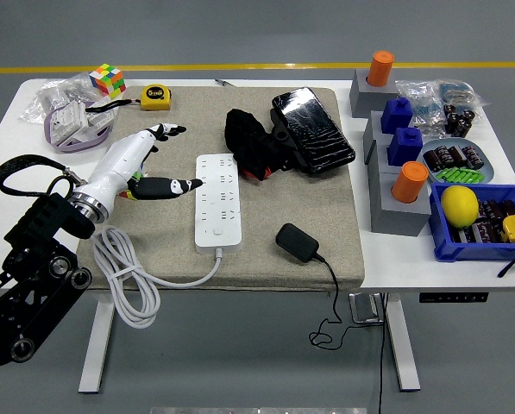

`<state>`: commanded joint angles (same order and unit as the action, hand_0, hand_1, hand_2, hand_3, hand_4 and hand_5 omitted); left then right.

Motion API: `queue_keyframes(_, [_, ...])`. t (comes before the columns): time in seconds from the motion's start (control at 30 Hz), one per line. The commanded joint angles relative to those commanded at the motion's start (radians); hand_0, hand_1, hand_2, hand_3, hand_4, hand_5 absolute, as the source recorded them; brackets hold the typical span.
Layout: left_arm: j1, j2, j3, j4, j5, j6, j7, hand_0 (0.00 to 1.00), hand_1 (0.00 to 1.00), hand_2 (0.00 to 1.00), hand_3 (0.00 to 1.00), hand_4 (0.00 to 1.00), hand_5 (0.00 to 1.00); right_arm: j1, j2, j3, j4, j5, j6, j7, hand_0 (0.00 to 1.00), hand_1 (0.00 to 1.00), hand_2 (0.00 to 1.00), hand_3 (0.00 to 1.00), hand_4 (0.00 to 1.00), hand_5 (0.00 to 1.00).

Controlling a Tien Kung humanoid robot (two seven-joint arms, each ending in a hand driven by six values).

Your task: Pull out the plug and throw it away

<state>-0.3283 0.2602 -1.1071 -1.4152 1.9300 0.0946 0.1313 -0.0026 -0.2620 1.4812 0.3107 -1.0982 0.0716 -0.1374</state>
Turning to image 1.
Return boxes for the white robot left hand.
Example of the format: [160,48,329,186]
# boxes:
[79,122,204,215]

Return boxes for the white power strip with cord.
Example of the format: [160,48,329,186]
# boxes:
[91,154,244,331]

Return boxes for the black power adapter with cord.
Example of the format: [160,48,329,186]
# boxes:
[275,223,386,351]

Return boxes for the multicolour puzzle cube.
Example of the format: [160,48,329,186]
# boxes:
[117,161,149,202]
[88,63,127,101]

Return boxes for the purple plastic tray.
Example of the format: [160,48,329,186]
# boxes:
[43,99,116,155]

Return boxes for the white plastic socket module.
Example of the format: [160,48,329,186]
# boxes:
[86,110,116,130]
[49,101,90,146]

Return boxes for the clear bag of white parts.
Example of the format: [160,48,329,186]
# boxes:
[18,72,103,126]

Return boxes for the black cloth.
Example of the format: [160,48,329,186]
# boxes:
[223,108,292,181]

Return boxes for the black phone holder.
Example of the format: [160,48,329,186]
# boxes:
[268,107,304,172]

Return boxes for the grey-brown fabric mat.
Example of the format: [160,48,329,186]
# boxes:
[75,85,367,294]

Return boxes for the white table leg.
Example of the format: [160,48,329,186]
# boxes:
[384,292,422,392]
[78,292,116,394]

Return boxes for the black glossy phone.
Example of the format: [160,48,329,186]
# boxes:
[271,86,356,176]

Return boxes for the grey block with hole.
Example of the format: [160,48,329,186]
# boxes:
[364,137,407,176]
[362,110,396,165]
[349,67,399,118]
[368,170,431,237]

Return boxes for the orange cylinder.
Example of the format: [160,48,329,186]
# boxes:
[390,160,430,204]
[366,50,395,87]

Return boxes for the blue block with knob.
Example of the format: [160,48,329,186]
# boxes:
[380,97,414,135]
[386,127,424,168]

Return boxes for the clear bag of small parts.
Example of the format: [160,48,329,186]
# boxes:
[395,79,447,127]

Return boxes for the green plastic pieces pile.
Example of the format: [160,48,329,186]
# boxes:
[433,167,486,184]

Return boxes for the yellow lemon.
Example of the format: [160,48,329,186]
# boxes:
[440,185,480,229]

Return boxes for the clear bag of blue parts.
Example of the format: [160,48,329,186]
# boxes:
[437,78,490,109]

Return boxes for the black table control panel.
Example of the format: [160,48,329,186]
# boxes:
[418,292,490,304]

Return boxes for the blue plastic bin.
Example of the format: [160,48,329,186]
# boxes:
[428,183,515,263]

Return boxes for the light blue plate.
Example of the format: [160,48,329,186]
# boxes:
[416,137,495,185]

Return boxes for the thin black hanging cable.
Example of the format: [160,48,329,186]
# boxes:
[374,292,391,414]

